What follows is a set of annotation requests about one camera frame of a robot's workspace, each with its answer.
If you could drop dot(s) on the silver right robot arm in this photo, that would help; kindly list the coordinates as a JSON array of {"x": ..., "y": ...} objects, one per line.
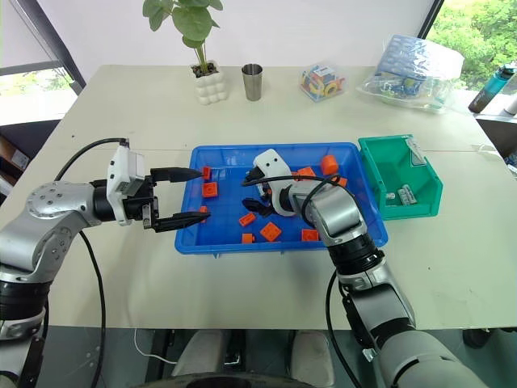
[{"x": 335, "y": 214}]

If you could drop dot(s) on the white cup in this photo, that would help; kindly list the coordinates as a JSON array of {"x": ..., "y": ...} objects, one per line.
[{"x": 511, "y": 103}]

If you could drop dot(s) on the green leafy plant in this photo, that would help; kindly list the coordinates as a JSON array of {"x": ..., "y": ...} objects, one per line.
[{"x": 190, "y": 20}]

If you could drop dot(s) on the orange cylinder block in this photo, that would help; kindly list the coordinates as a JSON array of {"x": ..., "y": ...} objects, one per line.
[{"x": 329, "y": 165}]

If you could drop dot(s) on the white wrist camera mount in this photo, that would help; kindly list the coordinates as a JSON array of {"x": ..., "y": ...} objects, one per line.
[
  {"x": 123, "y": 169},
  {"x": 271, "y": 161}
]

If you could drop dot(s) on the dark side shelf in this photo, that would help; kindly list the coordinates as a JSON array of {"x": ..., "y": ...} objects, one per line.
[{"x": 24, "y": 145}]

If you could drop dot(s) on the clear label card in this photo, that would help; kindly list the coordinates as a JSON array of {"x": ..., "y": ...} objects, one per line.
[{"x": 416, "y": 153}]

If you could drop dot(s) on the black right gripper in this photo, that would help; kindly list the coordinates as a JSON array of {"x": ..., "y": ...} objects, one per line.
[{"x": 262, "y": 180}]

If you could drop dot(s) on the black caster wheel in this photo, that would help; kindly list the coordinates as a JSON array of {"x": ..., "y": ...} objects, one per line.
[{"x": 476, "y": 338}]

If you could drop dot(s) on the dark window frame beam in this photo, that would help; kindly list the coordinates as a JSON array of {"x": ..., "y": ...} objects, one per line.
[
  {"x": 56, "y": 44},
  {"x": 430, "y": 16}
]

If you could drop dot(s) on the green plastic bin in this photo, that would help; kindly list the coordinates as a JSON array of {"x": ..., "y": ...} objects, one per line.
[{"x": 373, "y": 169}]

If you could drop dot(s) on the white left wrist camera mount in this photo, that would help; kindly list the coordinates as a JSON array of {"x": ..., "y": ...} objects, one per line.
[{"x": 123, "y": 169}]

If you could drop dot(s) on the white bubble plant pot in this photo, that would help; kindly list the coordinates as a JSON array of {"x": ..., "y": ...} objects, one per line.
[{"x": 210, "y": 87}]

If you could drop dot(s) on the blue plastic bin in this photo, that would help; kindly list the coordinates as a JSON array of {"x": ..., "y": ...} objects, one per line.
[{"x": 226, "y": 242}]

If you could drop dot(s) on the metal cup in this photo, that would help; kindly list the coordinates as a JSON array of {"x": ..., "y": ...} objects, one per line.
[{"x": 253, "y": 83}]

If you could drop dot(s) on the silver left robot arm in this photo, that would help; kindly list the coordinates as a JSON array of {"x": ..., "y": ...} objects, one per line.
[{"x": 52, "y": 202}]

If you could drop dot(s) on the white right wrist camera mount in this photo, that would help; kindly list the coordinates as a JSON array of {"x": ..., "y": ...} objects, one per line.
[{"x": 271, "y": 161}]

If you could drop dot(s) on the square orange building block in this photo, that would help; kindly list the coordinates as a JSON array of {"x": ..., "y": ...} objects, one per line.
[
  {"x": 270, "y": 232},
  {"x": 310, "y": 235},
  {"x": 210, "y": 190}
]

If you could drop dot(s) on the clear box of colourful toys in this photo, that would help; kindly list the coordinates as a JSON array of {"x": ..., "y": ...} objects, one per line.
[{"x": 321, "y": 83}]

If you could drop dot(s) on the plastic bag with blue rack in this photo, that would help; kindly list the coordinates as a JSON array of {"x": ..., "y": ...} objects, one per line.
[{"x": 412, "y": 68}]

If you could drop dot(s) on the grey rounded shape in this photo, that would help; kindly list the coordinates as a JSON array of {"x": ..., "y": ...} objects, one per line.
[
  {"x": 200, "y": 353},
  {"x": 313, "y": 357}
]

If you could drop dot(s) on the dark rounded shape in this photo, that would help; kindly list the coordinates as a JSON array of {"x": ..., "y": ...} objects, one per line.
[{"x": 226, "y": 382}]

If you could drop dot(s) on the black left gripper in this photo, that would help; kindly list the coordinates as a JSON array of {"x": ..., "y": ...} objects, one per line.
[{"x": 139, "y": 204}]

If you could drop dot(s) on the teal water bottle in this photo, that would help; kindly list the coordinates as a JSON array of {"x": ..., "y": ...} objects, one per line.
[{"x": 490, "y": 87}]

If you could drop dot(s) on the white AA battery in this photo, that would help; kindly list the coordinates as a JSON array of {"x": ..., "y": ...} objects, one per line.
[
  {"x": 411, "y": 194},
  {"x": 403, "y": 197},
  {"x": 391, "y": 196}
]

